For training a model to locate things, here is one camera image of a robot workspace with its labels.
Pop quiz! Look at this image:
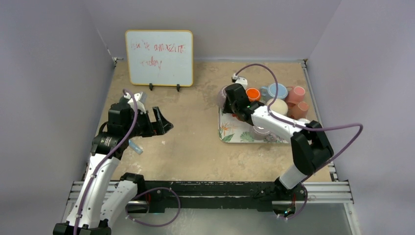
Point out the leaf-patterned serving tray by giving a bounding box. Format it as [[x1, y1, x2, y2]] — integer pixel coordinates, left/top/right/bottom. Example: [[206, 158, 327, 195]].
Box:
[[218, 108, 288, 144]]

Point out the cream illustrated mug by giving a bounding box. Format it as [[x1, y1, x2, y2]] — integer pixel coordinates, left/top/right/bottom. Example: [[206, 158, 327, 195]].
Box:
[[266, 99, 288, 116]]

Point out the bright orange mug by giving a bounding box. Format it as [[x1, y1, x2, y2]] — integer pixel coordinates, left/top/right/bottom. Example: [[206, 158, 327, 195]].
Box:
[[246, 88, 261, 102]]

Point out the light blue mug back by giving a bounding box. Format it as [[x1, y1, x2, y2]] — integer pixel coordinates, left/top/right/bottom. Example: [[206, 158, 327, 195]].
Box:
[[259, 83, 288, 101]]

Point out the pink mug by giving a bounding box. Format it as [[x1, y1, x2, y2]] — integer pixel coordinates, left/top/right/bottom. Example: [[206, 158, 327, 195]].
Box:
[[287, 101, 309, 120], [285, 86, 306, 105]]

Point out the light blue mug front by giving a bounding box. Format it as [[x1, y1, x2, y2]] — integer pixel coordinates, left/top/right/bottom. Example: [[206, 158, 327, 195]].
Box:
[[298, 118, 311, 123]]

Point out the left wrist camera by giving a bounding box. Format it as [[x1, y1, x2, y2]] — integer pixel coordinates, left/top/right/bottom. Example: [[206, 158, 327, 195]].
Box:
[[124, 92, 147, 113]]

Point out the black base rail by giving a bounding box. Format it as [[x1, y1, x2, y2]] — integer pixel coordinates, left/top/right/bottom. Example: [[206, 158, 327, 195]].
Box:
[[120, 173, 307, 217]]

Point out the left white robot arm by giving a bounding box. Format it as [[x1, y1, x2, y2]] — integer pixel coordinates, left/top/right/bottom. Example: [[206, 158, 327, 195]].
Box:
[[53, 102, 173, 235]]

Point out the pink mug back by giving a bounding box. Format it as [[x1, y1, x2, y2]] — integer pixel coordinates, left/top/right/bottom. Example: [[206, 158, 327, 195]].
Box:
[[285, 86, 306, 105]]

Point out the purple mug black handle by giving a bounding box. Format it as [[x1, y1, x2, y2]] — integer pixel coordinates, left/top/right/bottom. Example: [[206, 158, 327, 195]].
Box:
[[217, 86, 227, 109]]

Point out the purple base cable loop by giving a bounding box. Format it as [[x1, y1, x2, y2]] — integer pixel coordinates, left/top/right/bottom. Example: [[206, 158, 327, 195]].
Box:
[[125, 187, 181, 228]]

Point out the light blue mug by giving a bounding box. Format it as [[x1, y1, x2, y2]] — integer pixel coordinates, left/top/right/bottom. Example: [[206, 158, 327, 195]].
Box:
[[259, 83, 288, 101], [298, 118, 311, 123]]

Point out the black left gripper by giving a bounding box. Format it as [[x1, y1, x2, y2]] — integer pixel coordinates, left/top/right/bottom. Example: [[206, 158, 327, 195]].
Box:
[[123, 106, 172, 139]]

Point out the white dry-erase board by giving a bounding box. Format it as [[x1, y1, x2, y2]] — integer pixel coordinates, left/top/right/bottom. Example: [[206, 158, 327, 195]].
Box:
[[125, 30, 194, 89]]

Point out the light blue usb stick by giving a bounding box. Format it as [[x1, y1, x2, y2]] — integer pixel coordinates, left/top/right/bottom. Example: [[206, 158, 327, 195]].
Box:
[[129, 140, 143, 155]]

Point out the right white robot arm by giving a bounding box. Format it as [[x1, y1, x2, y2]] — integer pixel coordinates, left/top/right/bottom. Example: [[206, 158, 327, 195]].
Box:
[[223, 83, 334, 199]]

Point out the lilac ribbed mug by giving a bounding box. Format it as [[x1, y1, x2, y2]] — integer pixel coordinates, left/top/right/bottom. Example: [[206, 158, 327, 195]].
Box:
[[250, 126, 277, 142]]

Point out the pink mug front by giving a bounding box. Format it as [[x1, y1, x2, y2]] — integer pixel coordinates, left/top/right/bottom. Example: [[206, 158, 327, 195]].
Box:
[[287, 101, 309, 120]]

